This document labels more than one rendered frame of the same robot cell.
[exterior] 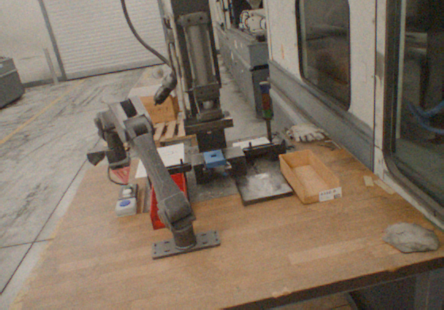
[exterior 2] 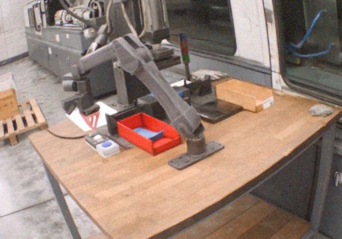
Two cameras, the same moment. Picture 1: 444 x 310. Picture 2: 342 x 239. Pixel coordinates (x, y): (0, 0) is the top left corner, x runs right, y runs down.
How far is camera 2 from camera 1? 74 cm
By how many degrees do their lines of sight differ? 27
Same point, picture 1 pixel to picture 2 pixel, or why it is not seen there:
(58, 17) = not seen: outside the picture
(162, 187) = (178, 103)
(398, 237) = (318, 111)
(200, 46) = (156, 0)
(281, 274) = (280, 145)
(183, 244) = (201, 151)
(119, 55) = not seen: outside the picture
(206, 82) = (160, 27)
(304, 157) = (231, 86)
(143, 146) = (152, 71)
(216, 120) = (168, 59)
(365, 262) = (312, 126)
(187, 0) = not seen: outside the picture
